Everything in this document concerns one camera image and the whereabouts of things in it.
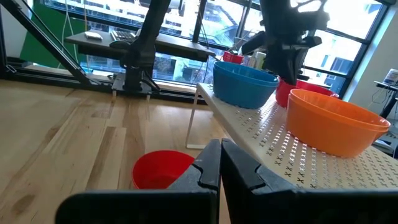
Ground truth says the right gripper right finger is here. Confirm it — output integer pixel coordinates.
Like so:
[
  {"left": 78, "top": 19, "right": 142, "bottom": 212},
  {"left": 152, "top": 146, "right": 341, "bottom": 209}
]
[{"left": 220, "top": 138, "right": 398, "bottom": 224}]

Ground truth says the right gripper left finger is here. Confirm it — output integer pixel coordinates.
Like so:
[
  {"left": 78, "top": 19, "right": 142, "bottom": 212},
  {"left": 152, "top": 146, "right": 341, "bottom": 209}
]
[{"left": 55, "top": 138, "right": 222, "bottom": 224}]

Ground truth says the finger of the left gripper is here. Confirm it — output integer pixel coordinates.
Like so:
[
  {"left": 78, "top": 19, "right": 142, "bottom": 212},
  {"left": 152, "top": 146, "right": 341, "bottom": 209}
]
[
  {"left": 291, "top": 49, "right": 311, "bottom": 85},
  {"left": 272, "top": 51, "right": 293, "bottom": 85}
]

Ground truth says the red plastic mini bowl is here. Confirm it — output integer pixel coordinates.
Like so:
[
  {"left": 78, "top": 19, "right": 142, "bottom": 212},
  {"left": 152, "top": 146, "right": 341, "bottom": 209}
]
[
  {"left": 131, "top": 150, "right": 196, "bottom": 190},
  {"left": 275, "top": 77, "right": 340, "bottom": 109}
]

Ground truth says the blue plastic mini bowl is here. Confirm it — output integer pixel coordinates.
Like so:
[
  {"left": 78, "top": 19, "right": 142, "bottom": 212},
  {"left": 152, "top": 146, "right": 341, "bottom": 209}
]
[{"left": 213, "top": 60, "right": 280, "bottom": 110}]

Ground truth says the orange plastic mini bowl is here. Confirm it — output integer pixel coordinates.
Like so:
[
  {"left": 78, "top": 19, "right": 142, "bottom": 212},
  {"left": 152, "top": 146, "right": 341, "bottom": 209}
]
[
  {"left": 287, "top": 88, "right": 391, "bottom": 130},
  {"left": 285, "top": 93, "right": 391, "bottom": 158}
]

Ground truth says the white bottle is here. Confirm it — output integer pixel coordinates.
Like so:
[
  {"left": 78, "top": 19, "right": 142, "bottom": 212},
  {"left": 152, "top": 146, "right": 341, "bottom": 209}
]
[{"left": 253, "top": 51, "right": 267, "bottom": 71}]

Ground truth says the red cup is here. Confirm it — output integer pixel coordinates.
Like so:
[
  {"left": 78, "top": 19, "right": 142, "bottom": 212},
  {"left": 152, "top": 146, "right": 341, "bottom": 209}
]
[{"left": 221, "top": 51, "right": 245, "bottom": 65}]

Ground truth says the white perforated shelf rack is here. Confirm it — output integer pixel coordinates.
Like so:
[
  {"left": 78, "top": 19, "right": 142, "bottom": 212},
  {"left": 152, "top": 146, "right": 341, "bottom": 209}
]
[{"left": 185, "top": 82, "right": 398, "bottom": 191}]

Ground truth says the white container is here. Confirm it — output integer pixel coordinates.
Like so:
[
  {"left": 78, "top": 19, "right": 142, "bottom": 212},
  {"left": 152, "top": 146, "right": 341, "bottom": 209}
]
[{"left": 382, "top": 68, "right": 398, "bottom": 86}]

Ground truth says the black background desk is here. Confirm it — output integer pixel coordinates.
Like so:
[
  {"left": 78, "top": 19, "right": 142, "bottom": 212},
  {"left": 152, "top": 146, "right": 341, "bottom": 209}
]
[{"left": 65, "top": 30, "right": 217, "bottom": 63}]

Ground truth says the black keyboard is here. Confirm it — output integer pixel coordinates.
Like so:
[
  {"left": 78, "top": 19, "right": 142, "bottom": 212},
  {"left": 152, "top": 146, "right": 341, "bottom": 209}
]
[{"left": 110, "top": 29, "right": 138, "bottom": 43}]

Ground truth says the small white box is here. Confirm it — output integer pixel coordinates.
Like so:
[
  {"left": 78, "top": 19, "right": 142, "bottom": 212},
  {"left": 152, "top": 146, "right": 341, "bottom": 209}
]
[{"left": 84, "top": 30, "right": 104, "bottom": 41}]

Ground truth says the green panel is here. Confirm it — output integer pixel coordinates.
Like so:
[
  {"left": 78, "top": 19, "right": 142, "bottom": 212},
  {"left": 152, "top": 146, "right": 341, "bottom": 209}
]
[{"left": 19, "top": 0, "right": 90, "bottom": 70}]

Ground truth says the black frame rail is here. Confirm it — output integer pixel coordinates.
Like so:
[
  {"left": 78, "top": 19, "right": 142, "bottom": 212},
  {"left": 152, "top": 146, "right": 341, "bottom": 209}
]
[{"left": 0, "top": 63, "right": 206, "bottom": 105}]

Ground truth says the black diagonal frame strut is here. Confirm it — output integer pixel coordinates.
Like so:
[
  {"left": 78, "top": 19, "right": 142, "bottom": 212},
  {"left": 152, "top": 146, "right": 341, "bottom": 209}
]
[{"left": 0, "top": 0, "right": 94, "bottom": 86}]

